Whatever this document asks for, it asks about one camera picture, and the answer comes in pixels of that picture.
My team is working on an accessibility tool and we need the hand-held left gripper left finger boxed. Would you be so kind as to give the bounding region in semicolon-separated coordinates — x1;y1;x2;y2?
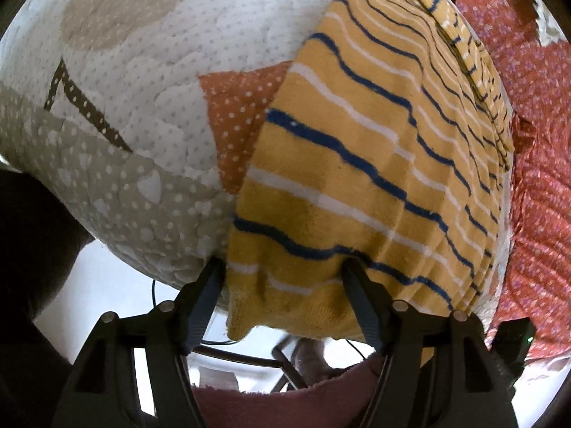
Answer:
51;256;228;428

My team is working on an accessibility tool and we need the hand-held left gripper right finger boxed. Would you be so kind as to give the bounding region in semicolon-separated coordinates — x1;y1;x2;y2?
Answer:
340;259;520;428

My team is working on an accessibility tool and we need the yellow striped garment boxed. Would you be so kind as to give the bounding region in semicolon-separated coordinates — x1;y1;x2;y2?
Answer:
225;0;516;342

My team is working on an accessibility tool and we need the maroon cloth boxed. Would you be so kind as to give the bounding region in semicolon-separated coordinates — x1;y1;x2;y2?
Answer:
191;356;389;428

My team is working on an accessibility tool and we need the orange floral cloth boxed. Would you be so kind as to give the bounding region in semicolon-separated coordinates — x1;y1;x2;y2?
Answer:
455;0;571;362

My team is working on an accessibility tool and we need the quilted heart-print blanket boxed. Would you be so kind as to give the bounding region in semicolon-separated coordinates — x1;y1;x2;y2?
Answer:
0;0;514;317

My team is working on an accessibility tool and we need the white patterned cloth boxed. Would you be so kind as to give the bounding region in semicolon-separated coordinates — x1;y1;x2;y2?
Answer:
529;0;565;47

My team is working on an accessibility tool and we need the black metal frame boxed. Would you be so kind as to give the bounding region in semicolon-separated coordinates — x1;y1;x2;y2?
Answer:
190;334;313;393

